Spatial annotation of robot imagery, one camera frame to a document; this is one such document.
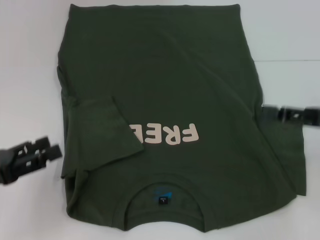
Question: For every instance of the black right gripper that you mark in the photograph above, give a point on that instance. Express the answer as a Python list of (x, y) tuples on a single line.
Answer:
[(312, 116)]

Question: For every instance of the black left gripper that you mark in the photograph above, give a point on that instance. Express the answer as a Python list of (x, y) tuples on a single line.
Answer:
[(12, 165)]

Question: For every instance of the dark green FREE! t-shirt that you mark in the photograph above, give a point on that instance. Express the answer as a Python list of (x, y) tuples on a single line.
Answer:
[(175, 75)]

